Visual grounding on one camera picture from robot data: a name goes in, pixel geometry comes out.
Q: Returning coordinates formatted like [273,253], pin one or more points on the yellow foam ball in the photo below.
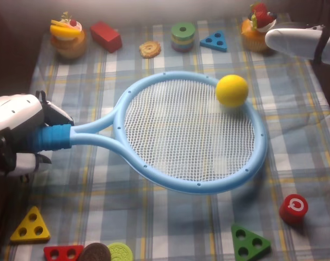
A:
[231,91]

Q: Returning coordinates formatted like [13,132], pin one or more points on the toy cupcake with strawberry topping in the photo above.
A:
[256,30]

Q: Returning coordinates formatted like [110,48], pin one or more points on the toy cupcake with orange slice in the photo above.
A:
[67,35]

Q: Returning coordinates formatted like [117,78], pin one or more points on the blue plaid table cloth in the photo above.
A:
[165,217]

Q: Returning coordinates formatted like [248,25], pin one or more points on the red rectangular wooden block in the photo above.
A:
[105,36]

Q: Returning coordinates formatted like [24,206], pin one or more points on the green triangle block with holes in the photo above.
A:
[249,242]

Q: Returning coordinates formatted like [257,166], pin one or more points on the yellow triangle block with holes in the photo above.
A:
[31,228]

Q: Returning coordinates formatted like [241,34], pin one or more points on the red cylinder block white print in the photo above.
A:
[293,209]

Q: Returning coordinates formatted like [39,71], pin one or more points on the brown toy sandwich cookie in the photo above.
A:
[95,253]

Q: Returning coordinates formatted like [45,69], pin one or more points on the green toy sandwich cookie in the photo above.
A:
[121,253]

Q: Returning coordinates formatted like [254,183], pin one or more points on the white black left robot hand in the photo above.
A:
[15,114]

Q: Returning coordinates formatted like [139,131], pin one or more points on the red triangle block with holes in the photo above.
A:
[63,253]

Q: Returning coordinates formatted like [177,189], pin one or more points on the blue triangle block with holes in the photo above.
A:
[214,42]

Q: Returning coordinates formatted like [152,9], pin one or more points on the light blue toy racket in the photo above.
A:
[91,127]

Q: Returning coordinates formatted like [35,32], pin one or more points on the tan toy biscuit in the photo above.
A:
[150,49]

